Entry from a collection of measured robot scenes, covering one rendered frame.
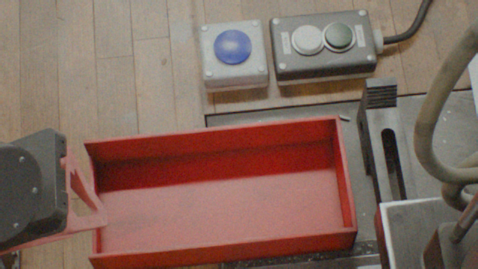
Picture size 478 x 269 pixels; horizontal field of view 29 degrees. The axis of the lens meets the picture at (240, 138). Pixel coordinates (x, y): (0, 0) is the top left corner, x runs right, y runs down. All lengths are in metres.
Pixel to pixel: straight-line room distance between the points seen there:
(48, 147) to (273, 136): 0.34
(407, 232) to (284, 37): 0.36
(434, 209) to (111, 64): 0.45
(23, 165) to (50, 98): 0.46
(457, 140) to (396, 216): 0.31
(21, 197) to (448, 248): 0.24
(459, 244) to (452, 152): 0.44
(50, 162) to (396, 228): 0.25
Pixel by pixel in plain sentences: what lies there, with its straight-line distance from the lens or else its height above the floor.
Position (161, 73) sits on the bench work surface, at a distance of 0.98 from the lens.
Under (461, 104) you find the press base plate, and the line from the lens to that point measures 0.99.
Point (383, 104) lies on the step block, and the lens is 0.89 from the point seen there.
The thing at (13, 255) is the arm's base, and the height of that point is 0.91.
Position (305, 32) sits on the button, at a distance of 0.96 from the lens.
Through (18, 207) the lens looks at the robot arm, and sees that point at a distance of 0.54.
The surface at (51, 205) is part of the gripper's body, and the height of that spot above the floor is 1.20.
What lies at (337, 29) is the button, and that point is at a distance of 0.97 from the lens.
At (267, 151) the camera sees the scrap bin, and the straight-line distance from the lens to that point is 0.94.
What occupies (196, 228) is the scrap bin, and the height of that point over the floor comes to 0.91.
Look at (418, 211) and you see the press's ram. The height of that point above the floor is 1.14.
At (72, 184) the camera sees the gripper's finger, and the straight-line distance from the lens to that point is 0.69.
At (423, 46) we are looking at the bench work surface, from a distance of 1.01.
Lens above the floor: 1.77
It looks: 67 degrees down
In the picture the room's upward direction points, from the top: 2 degrees counter-clockwise
